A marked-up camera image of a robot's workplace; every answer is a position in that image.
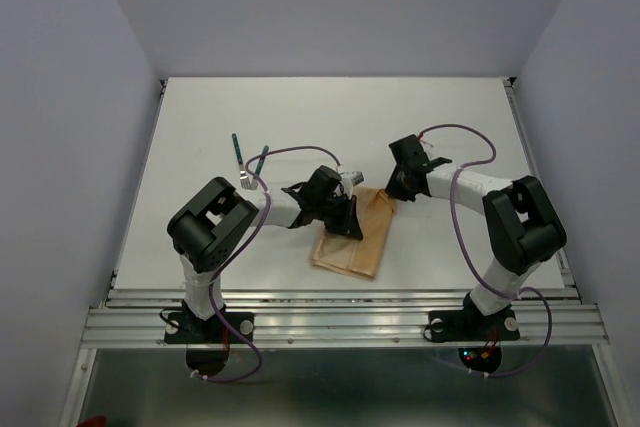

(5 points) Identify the green handled fork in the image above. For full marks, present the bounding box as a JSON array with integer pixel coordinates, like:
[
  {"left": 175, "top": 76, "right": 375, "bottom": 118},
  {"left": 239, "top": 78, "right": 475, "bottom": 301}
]
[{"left": 231, "top": 133, "right": 251, "bottom": 190}]

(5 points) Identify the red object at bottom edge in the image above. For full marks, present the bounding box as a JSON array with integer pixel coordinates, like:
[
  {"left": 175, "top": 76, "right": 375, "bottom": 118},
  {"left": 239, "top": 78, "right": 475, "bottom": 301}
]
[{"left": 77, "top": 415, "right": 108, "bottom": 427}]

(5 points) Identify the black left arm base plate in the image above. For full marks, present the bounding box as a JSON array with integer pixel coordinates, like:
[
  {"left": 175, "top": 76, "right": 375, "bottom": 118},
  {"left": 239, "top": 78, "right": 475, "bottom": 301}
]
[{"left": 159, "top": 308, "right": 242, "bottom": 345}]

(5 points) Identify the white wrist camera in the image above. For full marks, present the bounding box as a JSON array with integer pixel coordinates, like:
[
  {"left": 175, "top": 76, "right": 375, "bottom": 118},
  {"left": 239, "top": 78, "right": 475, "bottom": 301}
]
[
  {"left": 422, "top": 143, "right": 435, "bottom": 154},
  {"left": 339, "top": 169, "right": 364, "bottom": 188}
]

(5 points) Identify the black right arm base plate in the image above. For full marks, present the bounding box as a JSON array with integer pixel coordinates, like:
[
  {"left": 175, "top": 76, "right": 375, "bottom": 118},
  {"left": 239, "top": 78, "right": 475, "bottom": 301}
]
[{"left": 422, "top": 308, "right": 521, "bottom": 343}]

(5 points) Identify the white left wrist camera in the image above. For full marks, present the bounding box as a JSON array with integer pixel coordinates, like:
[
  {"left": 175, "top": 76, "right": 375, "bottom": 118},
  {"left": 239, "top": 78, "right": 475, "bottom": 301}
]
[{"left": 339, "top": 169, "right": 364, "bottom": 188}]

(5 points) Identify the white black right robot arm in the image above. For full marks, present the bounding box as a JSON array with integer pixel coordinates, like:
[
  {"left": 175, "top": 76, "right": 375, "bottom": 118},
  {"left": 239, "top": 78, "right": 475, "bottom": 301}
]
[{"left": 385, "top": 134, "right": 567, "bottom": 337}]

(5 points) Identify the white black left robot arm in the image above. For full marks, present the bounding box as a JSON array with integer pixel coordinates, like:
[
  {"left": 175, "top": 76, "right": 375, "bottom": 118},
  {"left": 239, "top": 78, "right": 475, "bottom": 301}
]
[{"left": 167, "top": 166, "right": 364, "bottom": 341}]

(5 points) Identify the green handled knife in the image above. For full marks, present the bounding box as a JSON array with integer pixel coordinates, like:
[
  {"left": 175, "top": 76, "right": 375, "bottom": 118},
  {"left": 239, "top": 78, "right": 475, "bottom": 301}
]
[{"left": 250, "top": 145, "right": 269, "bottom": 190}]

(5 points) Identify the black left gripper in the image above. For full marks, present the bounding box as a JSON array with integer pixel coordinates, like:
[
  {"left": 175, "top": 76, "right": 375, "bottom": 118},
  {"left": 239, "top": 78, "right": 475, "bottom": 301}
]
[{"left": 315, "top": 193, "right": 361, "bottom": 240}]

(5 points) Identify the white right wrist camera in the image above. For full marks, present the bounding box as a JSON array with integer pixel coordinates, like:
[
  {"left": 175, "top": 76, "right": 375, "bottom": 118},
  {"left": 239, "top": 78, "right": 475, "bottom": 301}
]
[{"left": 422, "top": 143, "right": 435, "bottom": 154}]

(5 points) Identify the beige cloth napkin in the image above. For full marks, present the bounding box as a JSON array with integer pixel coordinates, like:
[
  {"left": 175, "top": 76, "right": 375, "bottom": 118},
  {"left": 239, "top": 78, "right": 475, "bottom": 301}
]
[{"left": 310, "top": 186, "right": 396, "bottom": 281}]

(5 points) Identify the aluminium mounting rail frame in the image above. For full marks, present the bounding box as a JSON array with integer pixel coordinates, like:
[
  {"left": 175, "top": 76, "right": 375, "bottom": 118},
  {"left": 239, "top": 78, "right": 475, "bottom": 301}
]
[{"left": 61, "top": 77, "right": 635, "bottom": 426}]

